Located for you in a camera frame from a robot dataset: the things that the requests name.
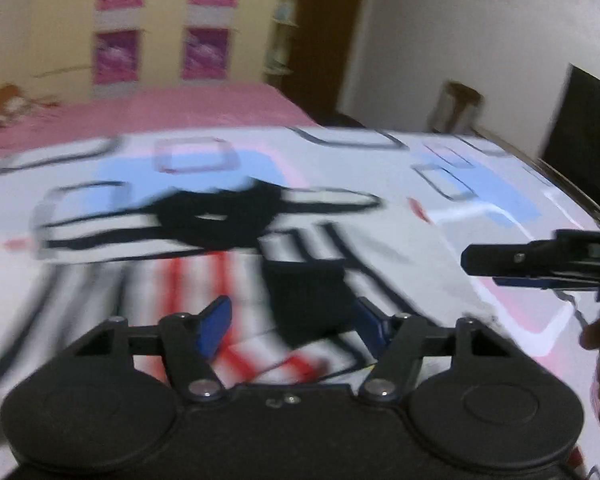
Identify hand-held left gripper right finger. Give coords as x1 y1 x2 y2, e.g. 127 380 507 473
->
355 297 511 403

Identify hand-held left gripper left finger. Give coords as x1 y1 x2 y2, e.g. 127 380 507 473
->
72 295 233 403

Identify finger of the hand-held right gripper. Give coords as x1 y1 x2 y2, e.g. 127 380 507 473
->
460 240 600 292

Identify black white red striped sweater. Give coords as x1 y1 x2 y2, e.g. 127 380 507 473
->
30 180 501 396

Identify white blanket with square print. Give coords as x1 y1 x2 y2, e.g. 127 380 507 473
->
0 125 600 480

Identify black flat screen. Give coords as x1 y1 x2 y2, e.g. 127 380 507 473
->
542 62 600 213

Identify wooden stool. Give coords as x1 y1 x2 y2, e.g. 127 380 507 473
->
431 80 484 134

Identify pink bedsheet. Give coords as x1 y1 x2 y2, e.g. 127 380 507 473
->
0 82 316 163

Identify brown wooden door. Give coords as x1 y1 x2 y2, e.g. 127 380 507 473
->
290 0 372 123

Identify orange and white pillow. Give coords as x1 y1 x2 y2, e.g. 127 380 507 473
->
0 84 61 128

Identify cream yellow wardrobe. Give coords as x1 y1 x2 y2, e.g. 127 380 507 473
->
30 0 311 101

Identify cream corner shelf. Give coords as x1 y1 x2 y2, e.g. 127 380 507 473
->
264 0 307 88

